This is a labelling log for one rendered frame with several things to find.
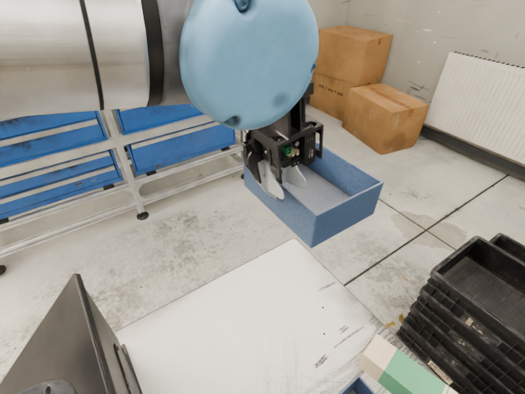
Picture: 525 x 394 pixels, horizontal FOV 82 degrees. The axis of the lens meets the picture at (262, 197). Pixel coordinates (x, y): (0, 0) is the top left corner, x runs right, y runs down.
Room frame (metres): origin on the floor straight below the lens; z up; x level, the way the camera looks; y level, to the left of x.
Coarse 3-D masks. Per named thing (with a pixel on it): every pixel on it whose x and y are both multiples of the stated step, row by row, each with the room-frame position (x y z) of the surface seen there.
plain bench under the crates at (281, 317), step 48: (288, 240) 0.66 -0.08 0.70; (240, 288) 0.48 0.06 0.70; (288, 288) 0.48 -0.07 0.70; (336, 288) 0.48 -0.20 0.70; (144, 336) 0.35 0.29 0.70; (192, 336) 0.35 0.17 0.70; (240, 336) 0.35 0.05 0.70; (288, 336) 0.35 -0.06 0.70; (336, 336) 0.35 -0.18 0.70; (384, 336) 0.35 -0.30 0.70; (144, 384) 0.25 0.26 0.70; (192, 384) 0.25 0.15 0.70; (240, 384) 0.25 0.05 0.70; (288, 384) 0.25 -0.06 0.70; (336, 384) 0.25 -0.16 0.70
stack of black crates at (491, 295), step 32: (448, 256) 0.68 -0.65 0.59; (480, 256) 0.74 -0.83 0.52; (512, 256) 0.68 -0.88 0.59; (448, 288) 0.56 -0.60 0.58; (480, 288) 0.62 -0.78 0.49; (512, 288) 0.62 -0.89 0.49; (416, 320) 0.60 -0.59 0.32; (448, 320) 0.53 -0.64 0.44; (480, 320) 0.48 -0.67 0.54; (512, 320) 0.51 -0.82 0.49; (416, 352) 0.55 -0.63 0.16; (448, 352) 0.48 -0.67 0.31; (480, 352) 0.43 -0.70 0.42; (512, 352) 0.39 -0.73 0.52; (448, 384) 0.43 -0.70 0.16; (480, 384) 0.38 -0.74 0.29; (512, 384) 0.35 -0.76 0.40
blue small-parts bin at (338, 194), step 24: (312, 168) 0.53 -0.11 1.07; (336, 168) 0.48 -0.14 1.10; (360, 168) 0.44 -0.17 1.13; (264, 192) 0.42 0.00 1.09; (288, 192) 0.37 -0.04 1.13; (312, 192) 0.45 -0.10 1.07; (336, 192) 0.45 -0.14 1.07; (360, 192) 0.37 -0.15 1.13; (288, 216) 0.36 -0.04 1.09; (312, 216) 0.32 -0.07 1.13; (336, 216) 0.34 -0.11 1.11; (360, 216) 0.37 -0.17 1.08; (312, 240) 0.31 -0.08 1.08
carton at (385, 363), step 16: (368, 352) 0.29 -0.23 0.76; (384, 352) 0.29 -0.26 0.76; (400, 352) 0.29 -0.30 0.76; (368, 368) 0.27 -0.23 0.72; (384, 368) 0.26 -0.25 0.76; (400, 368) 0.26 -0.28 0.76; (416, 368) 0.26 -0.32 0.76; (384, 384) 0.24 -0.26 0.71; (400, 384) 0.23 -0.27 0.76; (416, 384) 0.23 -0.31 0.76; (432, 384) 0.23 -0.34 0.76
